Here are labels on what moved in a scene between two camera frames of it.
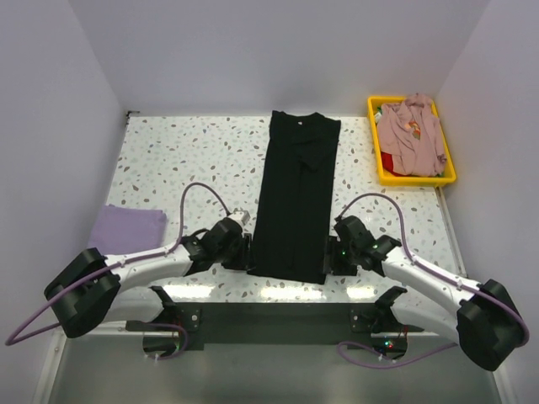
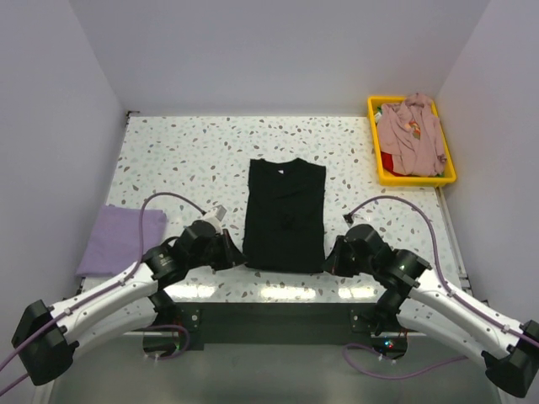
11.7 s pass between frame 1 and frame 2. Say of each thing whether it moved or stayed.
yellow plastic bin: stayed
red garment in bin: stayed
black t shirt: moved
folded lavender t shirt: stayed
